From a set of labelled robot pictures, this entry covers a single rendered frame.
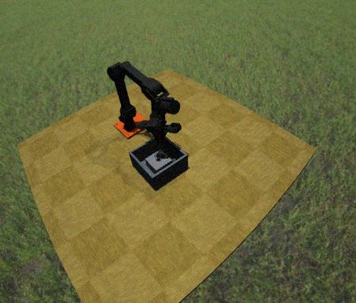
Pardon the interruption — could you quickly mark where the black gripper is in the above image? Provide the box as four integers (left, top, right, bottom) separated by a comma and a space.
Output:
138, 111, 182, 145

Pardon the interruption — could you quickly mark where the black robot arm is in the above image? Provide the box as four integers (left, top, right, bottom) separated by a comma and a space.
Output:
107, 61, 180, 133

